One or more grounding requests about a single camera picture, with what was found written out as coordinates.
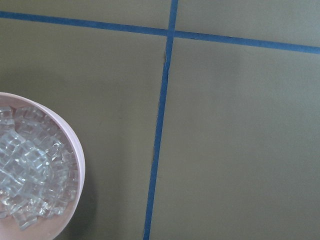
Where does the pink bowl of ice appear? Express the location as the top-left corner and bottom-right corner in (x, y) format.
(0, 92), (85, 240)

